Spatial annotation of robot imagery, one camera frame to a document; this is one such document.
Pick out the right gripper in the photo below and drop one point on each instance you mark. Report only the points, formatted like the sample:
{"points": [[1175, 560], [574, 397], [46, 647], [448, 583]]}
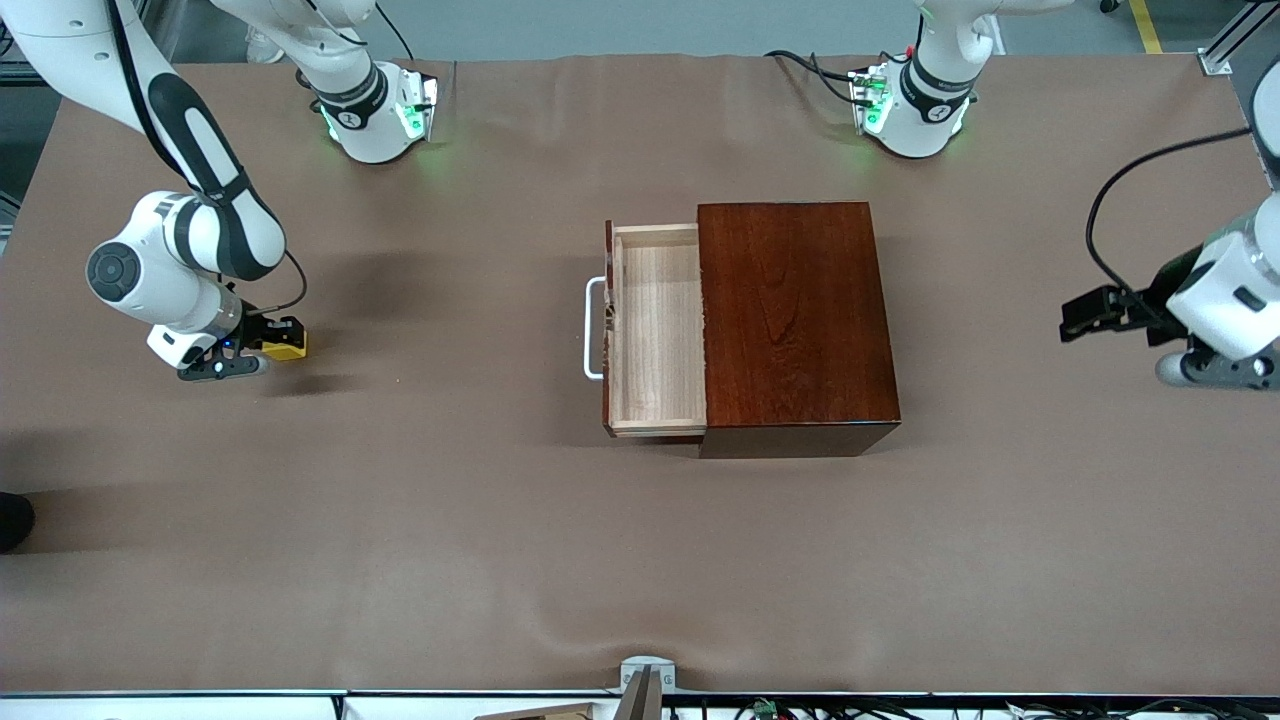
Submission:
{"points": [[252, 327]]}

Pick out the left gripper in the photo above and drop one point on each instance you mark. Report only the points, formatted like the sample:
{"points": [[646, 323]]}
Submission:
{"points": [[1166, 283]]}

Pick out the yellow cube block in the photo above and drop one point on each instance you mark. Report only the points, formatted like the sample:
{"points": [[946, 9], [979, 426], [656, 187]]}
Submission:
{"points": [[288, 350]]}

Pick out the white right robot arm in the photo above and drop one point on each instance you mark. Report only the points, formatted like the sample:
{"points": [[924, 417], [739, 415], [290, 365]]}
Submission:
{"points": [[150, 270]]}

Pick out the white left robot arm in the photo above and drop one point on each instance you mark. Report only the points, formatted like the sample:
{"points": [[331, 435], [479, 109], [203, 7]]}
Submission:
{"points": [[930, 120]]}

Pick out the brown table cover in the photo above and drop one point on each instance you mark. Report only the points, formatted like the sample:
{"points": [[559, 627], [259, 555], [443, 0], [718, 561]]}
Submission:
{"points": [[400, 560]]}

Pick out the aluminium corner profile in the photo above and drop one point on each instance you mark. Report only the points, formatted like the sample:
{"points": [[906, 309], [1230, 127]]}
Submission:
{"points": [[1215, 62]]}

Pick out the yellow floor tape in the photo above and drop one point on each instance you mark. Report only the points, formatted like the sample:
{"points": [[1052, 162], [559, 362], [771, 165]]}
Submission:
{"points": [[1148, 30]]}

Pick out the black round object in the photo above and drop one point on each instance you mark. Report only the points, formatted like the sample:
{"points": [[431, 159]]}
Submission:
{"points": [[12, 522]]}

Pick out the dark brown wooden cabinet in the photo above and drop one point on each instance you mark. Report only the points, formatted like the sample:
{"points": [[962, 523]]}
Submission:
{"points": [[800, 330]]}

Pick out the brown cardboard piece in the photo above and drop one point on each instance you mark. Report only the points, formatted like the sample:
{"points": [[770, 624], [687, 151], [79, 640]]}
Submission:
{"points": [[560, 713]]}

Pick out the aluminium frame struts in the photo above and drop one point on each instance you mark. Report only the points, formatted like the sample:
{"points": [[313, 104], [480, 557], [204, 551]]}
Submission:
{"points": [[150, 25]]}

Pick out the grey metal clamp bracket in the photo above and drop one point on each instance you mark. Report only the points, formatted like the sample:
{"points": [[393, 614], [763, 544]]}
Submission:
{"points": [[647, 668]]}

